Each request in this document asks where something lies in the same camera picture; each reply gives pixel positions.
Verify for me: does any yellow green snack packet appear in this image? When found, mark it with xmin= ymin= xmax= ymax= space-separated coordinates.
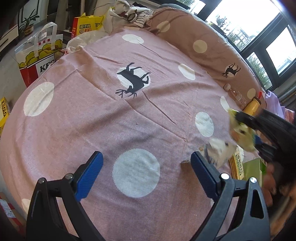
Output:
xmin=228 ymin=109 xmax=260 ymax=152

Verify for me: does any person's right hand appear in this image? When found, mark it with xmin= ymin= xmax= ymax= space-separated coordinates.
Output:
xmin=262 ymin=162 xmax=281 ymax=208

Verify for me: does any window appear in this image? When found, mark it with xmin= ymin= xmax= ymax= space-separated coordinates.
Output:
xmin=178 ymin=0 xmax=296 ymax=91

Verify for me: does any white grey snack packet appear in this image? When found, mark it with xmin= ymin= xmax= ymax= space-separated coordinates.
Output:
xmin=203 ymin=138 xmax=237 ymax=167

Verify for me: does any yellow striped snack packet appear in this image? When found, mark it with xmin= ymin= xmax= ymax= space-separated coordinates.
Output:
xmin=228 ymin=147 xmax=245 ymax=180

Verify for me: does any cardboard box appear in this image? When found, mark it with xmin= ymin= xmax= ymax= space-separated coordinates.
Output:
xmin=0 ymin=192 xmax=27 ymax=234

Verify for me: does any red white paper bag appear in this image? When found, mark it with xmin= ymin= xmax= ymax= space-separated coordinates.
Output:
xmin=14 ymin=22 xmax=64 ymax=87

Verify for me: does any brown dotted pillow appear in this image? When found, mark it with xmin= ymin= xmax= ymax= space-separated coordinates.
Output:
xmin=146 ymin=3 xmax=266 ymax=112

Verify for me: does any potted plant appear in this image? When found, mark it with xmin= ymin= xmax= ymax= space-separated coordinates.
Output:
xmin=20 ymin=9 xmax=40 ymax=35

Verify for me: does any green box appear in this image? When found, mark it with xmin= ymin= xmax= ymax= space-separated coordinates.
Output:
xmin=242 ymin=158 xmax=267 ymax=188

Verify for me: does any yellow red carton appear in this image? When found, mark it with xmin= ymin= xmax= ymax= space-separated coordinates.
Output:
xmin=73 ymin=14 xmax=107 ymax=39

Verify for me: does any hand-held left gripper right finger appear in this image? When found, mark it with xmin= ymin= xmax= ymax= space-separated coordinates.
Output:
xmin=190 ymin=151 xmax=271 ymax=241

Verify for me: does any pile of clothes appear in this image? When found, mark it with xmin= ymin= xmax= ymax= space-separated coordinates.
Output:
xmin=104 ymin=0 xmax=154 ymax=29

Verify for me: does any white cabinet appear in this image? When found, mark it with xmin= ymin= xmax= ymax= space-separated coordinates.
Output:
xmin=0 ymin=23 xmax=19 ymax=54

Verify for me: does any yellow bottle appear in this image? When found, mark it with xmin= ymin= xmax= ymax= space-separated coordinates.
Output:
xmin=243 ymin=91 xmax=263 ymax=116

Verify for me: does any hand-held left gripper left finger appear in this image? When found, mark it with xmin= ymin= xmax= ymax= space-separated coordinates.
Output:
xmin=26 ymin=151 xmax=104 ymax=241

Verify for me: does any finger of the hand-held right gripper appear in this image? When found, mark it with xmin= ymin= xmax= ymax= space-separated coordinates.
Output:
xmin=254 ymin=135 xmax=282 ymax=161
xmin=235 ymin=108 xmax=281 ymax=134

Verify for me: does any pink dotted bedsheet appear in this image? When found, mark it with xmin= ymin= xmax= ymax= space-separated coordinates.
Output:
xmin=0 ymin=28 xmax=269 ymax=241

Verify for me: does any clear plastic bottle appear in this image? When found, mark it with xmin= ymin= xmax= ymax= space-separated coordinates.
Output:
xmin=223 ymin=84 xmax=248 ymax=109

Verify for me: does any yellow box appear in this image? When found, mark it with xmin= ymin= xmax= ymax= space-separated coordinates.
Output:
xmin=0 ymin=96 xmax=12 ymax=137

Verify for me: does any white plastic bag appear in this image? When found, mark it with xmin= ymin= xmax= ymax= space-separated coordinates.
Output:
xmin=66 ymin=30 xmax=109 ymax=52

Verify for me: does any purple cloth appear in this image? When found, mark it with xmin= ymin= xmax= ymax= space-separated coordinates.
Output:
xmin=265 ymin=90 xmax=287 ymax=116

